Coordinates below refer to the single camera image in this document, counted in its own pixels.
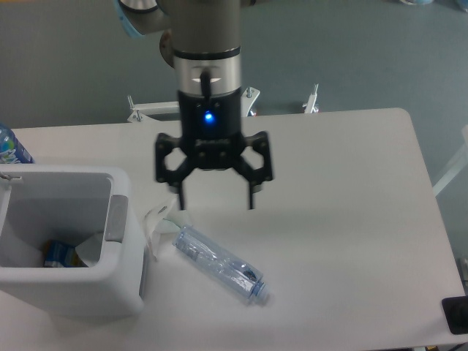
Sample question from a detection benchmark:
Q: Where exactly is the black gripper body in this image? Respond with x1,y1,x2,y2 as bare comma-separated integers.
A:
177,89,246,172

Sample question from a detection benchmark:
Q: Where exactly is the blue labelled water bottle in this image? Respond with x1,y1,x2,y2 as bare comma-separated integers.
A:
1,124,35,164

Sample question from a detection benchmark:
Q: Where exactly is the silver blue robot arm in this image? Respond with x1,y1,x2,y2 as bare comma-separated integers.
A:
114,1,273,209

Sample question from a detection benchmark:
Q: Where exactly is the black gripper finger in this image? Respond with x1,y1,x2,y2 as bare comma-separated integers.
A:
233,131,274,210
154,132,197,211

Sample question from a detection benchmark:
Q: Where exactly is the blue carton inside bin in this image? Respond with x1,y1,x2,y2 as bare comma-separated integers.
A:
43,240,87,268

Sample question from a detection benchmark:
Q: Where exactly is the white table leg frame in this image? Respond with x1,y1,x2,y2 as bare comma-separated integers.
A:
432,125,467,197

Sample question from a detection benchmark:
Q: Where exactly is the white trash can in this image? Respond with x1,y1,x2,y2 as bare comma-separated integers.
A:
1,164,146,316

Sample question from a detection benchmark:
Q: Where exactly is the grey trash can push button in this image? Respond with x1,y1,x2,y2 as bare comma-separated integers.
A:
104,195,128,243

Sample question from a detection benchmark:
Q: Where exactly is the crumpled white tissue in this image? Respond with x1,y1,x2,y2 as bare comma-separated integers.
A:
143,196,192,260

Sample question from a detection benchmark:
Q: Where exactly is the clear empty plastic bottle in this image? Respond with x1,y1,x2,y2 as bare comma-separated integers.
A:
173,226,270,304

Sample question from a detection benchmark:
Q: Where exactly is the black device at table edge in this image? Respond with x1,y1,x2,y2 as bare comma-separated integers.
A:
442,295,467,335

